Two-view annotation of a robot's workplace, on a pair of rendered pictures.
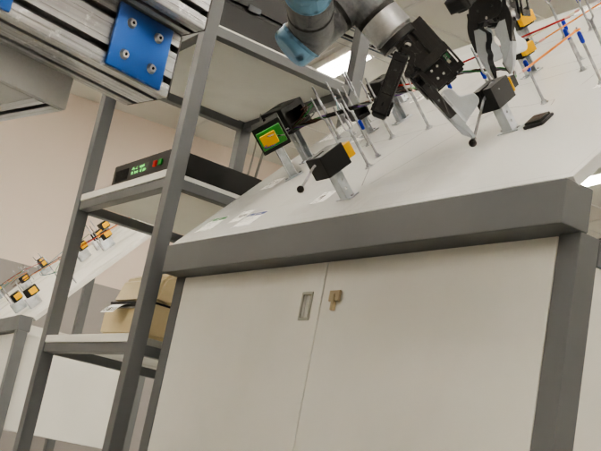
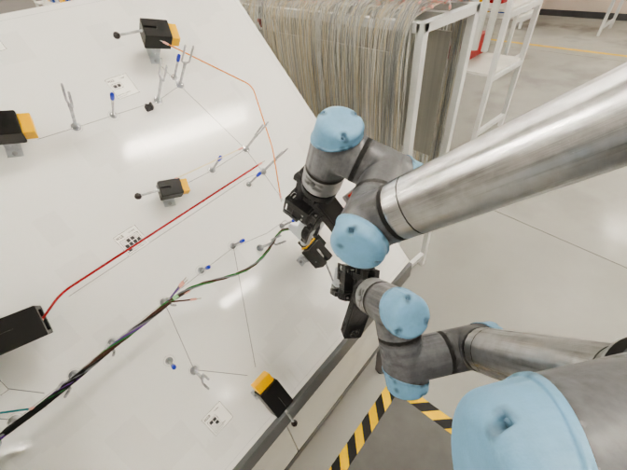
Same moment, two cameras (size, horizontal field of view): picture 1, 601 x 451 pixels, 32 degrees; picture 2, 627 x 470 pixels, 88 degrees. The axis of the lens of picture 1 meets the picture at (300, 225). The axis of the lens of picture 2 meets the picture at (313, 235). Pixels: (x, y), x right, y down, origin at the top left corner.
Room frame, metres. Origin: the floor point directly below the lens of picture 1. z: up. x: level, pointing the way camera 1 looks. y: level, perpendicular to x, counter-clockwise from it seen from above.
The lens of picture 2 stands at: (1.81, 0.26, 1.69)
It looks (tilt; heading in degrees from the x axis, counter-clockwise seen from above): 43 degrees down; 259
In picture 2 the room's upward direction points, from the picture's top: 7 degrees counter-clockwise
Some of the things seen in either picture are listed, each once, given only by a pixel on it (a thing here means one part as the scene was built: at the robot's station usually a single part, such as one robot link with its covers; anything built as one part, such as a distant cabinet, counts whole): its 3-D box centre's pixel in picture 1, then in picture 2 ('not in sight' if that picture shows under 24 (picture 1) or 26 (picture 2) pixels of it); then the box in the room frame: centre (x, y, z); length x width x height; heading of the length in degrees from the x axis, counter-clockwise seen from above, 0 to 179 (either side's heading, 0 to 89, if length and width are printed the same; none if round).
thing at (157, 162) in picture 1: (195, 189); not in sight; (2.69, 0.29, 1.09); 0.35 x 0.33 x 0.07; 32
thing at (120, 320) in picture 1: (178, 312); not in sight; (2.65, 0.26, 0.76); 0.30 x 0.21 x 0.20; 126
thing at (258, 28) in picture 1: (240, 25); not in sight; (2.66, 0.27, 1.56); 0.30 x 0.23 x 0.19; 124
